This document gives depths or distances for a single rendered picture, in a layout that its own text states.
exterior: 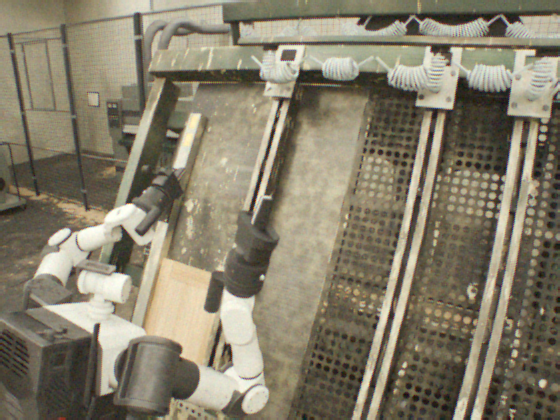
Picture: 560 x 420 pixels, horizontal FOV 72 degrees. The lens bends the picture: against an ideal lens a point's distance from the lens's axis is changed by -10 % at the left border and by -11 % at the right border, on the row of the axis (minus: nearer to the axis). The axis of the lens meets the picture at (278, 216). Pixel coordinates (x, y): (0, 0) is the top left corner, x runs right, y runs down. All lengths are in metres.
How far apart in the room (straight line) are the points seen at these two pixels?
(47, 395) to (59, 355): 0.08
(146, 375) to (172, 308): 0.65
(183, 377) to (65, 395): 0.24
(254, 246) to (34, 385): 0.50
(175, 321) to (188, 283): 0.14
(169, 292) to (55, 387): 0.69
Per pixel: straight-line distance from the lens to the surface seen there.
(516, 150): 1.17
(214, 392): 0.99
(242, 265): 0.85
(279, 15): 2.01
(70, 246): 1.40
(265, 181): 1.30
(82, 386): 0.98
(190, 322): 1.45
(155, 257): 1.54
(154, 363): 0.88
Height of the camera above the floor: 1.90
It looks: 21 degrees down
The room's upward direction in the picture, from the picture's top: straight up
